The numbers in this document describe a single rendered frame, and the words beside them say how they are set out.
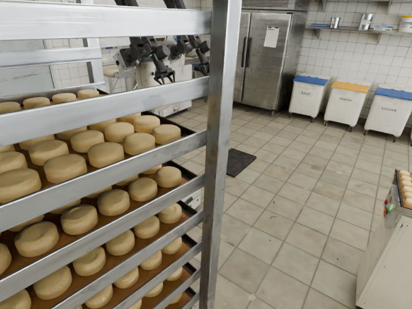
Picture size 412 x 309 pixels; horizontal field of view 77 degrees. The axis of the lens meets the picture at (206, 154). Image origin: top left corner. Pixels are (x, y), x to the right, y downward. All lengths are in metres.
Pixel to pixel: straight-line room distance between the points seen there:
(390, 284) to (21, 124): 1.91
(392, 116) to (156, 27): 4.73
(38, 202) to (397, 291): 1.90
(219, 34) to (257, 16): 4.57
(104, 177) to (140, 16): 0.20
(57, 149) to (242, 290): 1.79
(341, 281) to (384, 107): 3.20
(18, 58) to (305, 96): 4.69
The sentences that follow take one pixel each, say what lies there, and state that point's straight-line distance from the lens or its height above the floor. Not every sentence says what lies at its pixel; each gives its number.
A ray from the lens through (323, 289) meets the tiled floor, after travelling 2.25.
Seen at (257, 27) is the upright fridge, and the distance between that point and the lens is 4.97.
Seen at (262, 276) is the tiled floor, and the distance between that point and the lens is 2.16.
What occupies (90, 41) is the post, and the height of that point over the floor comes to 1.62.
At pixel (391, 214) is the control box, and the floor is 0.79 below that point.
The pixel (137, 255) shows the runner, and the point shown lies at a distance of 0.48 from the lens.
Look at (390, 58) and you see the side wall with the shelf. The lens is 5.46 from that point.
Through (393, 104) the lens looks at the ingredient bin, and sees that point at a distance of 4.91.
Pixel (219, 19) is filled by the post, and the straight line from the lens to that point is 0.40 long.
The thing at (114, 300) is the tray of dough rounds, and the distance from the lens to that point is 0.57.
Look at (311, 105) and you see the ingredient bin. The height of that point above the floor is 0.33.
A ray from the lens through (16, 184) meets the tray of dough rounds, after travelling 0.37.
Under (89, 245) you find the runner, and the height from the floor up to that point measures 1.41.
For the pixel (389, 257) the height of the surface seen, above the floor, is 0.55.
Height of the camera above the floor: 1.69
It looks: 29 degrees down
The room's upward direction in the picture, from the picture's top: 3 degrees clockwise
